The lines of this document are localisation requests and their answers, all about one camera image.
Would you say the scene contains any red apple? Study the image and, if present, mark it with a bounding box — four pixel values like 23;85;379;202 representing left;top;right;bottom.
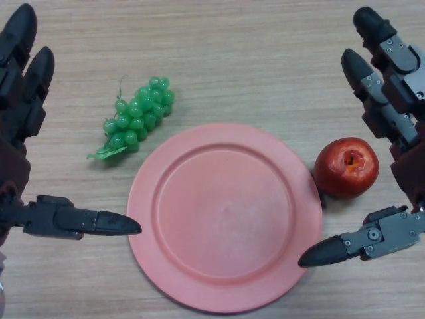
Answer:
314;136;380;199

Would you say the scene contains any green plastic grape bunch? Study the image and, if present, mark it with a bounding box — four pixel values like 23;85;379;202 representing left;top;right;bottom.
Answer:
86;74;176;161

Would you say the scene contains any pink round plastic plate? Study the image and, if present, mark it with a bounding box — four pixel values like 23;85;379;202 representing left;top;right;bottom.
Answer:
127;122;323;314

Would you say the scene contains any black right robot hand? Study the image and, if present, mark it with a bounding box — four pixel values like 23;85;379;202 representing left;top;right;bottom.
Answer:
297;6;425;268

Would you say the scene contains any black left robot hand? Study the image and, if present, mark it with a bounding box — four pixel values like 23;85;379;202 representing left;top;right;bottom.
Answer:
0;3;143;249

